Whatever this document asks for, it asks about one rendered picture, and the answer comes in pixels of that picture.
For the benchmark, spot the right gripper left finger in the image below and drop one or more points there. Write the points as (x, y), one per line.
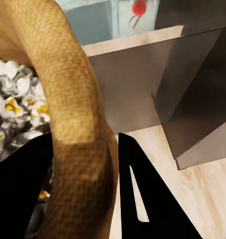
(22, 176)

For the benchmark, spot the fridge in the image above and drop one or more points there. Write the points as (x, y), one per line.
(196, 131)

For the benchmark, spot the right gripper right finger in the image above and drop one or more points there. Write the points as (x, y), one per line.
(167, 220)

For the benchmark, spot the popcorn bag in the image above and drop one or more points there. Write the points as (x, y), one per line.
(36, 34)

